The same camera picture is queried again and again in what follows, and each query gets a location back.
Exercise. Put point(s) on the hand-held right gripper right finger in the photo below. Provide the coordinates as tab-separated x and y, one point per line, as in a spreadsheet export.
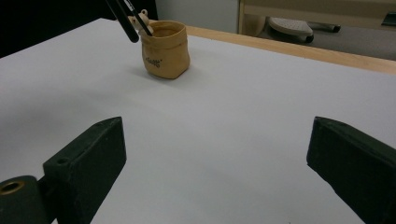
358	161

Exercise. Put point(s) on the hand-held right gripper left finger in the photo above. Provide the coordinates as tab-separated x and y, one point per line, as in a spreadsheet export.
90	161

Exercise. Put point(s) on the tan ceramic bear pot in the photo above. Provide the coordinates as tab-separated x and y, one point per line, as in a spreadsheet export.
166	49

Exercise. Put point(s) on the thick black makeup brush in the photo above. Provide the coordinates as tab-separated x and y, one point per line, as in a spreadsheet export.
126	23

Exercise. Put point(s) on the dark rectangular desk panel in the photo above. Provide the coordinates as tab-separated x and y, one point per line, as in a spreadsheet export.
389	19

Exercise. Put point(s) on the grey office chair base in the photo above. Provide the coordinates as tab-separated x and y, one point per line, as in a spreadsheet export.
292	27

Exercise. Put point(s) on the black curtain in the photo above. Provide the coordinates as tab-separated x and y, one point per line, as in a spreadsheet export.
46	18

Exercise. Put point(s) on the wooden cabinet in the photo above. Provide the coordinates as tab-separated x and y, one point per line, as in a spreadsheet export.
311	9

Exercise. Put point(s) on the white cabinet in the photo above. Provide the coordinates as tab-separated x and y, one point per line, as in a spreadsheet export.
199	14

